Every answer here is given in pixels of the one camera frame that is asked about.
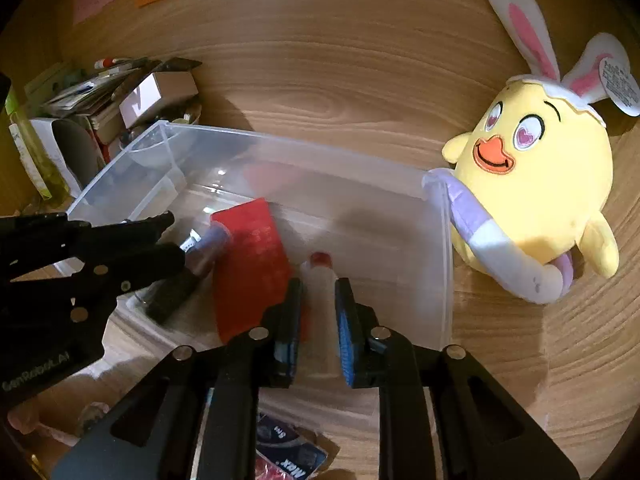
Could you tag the white bottle with red cap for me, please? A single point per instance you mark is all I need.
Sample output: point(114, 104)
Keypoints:
point(320, 280)

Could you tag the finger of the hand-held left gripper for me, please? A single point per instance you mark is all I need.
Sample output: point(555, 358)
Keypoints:
point(145, 265)
point(135, 230)

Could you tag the yellow chick plush toy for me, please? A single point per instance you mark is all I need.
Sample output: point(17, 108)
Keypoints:
point(540, 185)

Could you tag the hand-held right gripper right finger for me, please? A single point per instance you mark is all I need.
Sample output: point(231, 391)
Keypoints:
point(346, 335)

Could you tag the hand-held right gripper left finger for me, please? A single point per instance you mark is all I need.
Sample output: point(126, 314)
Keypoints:
point(289, 317)

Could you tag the pile of booklets and papers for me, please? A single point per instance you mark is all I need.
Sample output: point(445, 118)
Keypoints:
point(95, 92)

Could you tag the blue printed packet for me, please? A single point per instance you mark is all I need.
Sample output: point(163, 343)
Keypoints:
point(292, 452)

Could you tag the small white cardboard box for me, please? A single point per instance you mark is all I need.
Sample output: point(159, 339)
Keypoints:
point(157, 95)

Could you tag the red flat packet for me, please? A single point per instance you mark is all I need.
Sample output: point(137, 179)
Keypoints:
point(250, 260)

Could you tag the purple cosmetic tube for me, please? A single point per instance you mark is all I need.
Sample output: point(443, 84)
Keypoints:
point(212, 247)

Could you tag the white marker with red cap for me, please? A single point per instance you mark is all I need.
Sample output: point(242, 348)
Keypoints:
point(112, 63)

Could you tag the black rectangular item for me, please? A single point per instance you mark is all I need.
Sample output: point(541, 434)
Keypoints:
point(172, 297)

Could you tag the clear plastic storage bin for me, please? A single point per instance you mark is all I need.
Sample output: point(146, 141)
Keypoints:
point(360, 220)

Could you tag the white open container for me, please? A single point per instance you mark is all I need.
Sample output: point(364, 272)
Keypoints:
point(55, 150)

